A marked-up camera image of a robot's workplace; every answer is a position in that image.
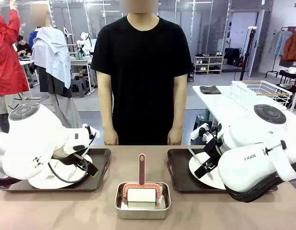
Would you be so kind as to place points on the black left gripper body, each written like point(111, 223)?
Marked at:
point(72, 160)

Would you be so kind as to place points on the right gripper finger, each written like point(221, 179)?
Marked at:
point(211, 164)
point(200, 171)

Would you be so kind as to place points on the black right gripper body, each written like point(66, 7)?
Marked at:
point(212, 151)

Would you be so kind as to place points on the dark brown plastic tray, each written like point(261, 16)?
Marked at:
point(179, 172)
point(100, 155)

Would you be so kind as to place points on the pink lint roller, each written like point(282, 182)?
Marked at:
point(141, 167)

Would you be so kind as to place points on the person's right forearm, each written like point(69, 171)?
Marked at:
point(107, 115)

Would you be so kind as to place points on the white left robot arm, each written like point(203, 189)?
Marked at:
point(30, 143)

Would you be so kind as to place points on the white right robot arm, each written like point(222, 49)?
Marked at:
point(246, 167)

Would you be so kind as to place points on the person's left forearm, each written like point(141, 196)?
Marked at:
point(178, 115)

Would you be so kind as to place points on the person's right hand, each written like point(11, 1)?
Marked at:
point(111, 137)

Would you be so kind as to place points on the person's left hand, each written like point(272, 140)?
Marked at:
point(174, 137)

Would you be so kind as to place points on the white round plate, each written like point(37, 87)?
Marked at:
point(42, 183)
point(193, 163)

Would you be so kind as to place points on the silver table knife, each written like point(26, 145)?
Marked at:
point(194, 156)

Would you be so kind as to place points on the silver fork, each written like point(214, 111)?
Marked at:
point(50, 177)

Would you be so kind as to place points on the black stool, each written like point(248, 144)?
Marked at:
point(201, 121)

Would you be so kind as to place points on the white side table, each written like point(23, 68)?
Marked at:
point(224, 103)

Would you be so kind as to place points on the folded grey cloth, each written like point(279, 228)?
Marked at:
point(210, 89)

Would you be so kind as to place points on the rectangular stainless steel container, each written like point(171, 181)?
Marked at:
point(143, 213)

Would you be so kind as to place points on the grey plastic stool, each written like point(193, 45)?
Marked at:
point(80, 85)

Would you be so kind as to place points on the wooden shoe rack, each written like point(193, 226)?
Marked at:
point(208, 64)

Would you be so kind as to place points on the black bags pile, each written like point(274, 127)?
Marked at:
point(233, 56)

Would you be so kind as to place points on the white work desk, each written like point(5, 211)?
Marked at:
point(78, 62)

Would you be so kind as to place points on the black clothes rack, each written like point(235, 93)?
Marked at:
point(275, 69)

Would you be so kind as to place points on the person in black t-shirt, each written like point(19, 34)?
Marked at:
point(140, 72)

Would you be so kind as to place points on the black tripod stand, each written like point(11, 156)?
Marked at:
point(249, 48)

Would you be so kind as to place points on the white humanoid robot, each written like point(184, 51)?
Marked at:
point(85, 43)

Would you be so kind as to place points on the person in red jacket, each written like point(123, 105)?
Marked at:
point(6, 60)

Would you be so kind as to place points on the seated person in black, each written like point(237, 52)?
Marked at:
point(24, 49)

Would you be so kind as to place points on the grey hanging shirt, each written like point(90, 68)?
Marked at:
point(281, 42)

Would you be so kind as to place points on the orange hanging jacket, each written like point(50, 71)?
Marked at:
point(292, 48)

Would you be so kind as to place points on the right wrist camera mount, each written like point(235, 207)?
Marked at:
point(206, 133)

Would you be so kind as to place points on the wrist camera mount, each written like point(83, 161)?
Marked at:
point(206, 133)
point(90, 133)

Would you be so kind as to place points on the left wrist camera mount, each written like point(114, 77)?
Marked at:
point(90, 133)

